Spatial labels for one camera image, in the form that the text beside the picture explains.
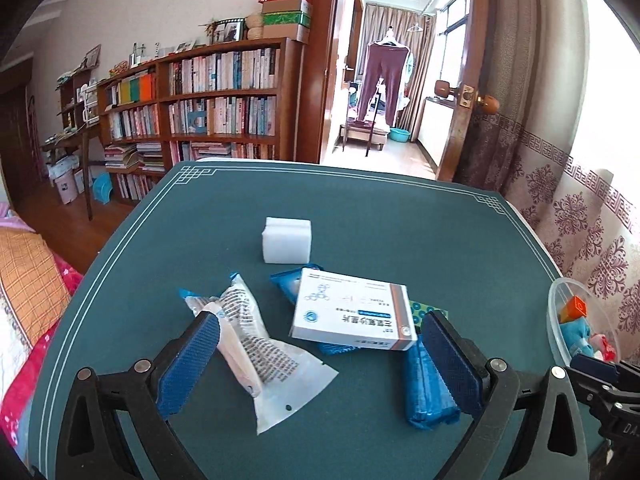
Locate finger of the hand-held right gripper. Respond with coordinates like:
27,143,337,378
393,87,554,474
570,352,640,387

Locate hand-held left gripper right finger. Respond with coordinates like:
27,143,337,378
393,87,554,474
420,309,590,480

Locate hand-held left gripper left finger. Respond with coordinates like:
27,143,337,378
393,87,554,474
54,310,223,480

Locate green dotted small box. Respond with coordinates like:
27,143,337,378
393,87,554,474
407,299,451,328

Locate clear plastic bowl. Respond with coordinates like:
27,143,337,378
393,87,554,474
547,276,623,368

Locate white plastic packet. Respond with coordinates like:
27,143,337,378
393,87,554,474
177,272,340,436

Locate white medicine box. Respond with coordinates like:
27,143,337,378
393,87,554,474
289,267,420,352

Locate blue snack packet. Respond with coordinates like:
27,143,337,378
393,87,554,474
270,262,366,357

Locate white sponge block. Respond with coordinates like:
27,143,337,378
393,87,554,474
262,216,313,265

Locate red snack packet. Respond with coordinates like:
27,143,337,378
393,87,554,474
590,332,619,362

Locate small orange box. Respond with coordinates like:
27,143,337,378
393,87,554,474
560,296,587,324

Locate patterned curtain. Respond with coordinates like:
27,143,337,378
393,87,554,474
454,0,640,356

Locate colourful bed blanket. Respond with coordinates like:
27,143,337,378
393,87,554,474
0,204,85,461

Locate stack of magazines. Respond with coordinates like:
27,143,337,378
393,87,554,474
104,141,166,174

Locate white trash bin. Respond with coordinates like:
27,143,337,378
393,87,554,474
53,170,78,205

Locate low wooden bench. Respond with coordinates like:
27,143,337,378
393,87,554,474
344,119,390,152

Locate wooden side table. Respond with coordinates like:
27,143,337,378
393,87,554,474
41,124,103,222

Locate wooden bookshelf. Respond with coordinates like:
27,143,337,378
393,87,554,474
97,37,307,207

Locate hanging purple pants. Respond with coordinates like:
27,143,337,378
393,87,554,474
355,40,409,129

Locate collection of shelved books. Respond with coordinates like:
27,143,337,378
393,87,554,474
102,47,278,201

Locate small wooden shelf unit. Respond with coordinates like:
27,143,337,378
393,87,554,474
56,69,102,131

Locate wooden door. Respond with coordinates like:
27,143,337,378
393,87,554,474
436,0,502,184

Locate framed photo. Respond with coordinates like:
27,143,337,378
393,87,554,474
210,20,245,45

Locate tan cardboard box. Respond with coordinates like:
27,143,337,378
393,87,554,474
262,24,310,44

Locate green cardboard box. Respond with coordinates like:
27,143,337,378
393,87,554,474
262,11,311,28

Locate brown cardboard box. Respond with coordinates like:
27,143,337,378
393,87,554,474
262,0,312,16

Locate wooden door frame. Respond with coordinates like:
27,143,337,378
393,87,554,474
300,0,351,166

